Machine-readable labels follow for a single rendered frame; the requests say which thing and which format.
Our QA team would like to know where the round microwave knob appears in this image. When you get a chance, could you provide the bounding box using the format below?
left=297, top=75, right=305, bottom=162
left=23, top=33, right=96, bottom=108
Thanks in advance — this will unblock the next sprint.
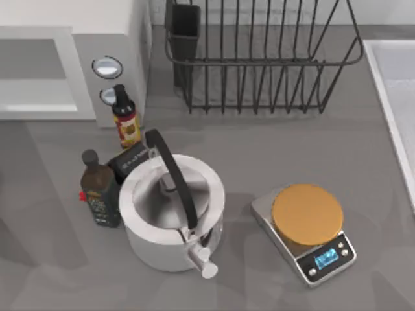
left=91, top=56, right=123, bottom=79
left=99, top=86, right=119, bottom=106

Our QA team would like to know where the black box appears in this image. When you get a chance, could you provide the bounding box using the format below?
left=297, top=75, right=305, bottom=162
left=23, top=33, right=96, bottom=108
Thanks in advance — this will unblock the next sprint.
left=107, top=142, right=150, bottom=187

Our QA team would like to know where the silver kettle with black handle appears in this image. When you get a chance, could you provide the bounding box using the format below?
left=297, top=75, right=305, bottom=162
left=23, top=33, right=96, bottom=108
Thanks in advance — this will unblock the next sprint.
left=118, top=128, right=226, bottom=280

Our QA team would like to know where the red and yellow sauce bottle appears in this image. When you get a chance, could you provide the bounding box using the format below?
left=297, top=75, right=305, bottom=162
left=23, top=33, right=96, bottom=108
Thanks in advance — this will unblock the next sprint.
left=112, top=84, right=143, bottom=150

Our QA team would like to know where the pale microwave oven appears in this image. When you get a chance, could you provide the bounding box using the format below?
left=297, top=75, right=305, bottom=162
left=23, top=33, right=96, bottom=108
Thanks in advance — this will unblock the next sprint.
left=0, top=22, right=152, bottom=130

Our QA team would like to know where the silver kitchen scale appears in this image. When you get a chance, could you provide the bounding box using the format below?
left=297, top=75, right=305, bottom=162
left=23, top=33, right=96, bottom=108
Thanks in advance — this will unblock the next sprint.
left=250, top=183, right=357, bottom=288

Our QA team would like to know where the dark olive oil bottle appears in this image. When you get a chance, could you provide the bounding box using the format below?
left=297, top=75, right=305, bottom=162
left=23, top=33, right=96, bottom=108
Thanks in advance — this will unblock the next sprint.
left=78, top=149, right=123, bottom=229

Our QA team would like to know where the dark wire dish rack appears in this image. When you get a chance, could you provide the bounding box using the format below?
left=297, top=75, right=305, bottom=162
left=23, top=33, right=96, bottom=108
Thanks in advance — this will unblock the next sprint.
left=163, top=0, right=363, bottom=115

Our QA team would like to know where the black cutlery holder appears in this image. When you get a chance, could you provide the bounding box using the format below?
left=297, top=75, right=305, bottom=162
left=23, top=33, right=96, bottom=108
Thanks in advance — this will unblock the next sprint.
left=165, top=2, right=202, bottom=89

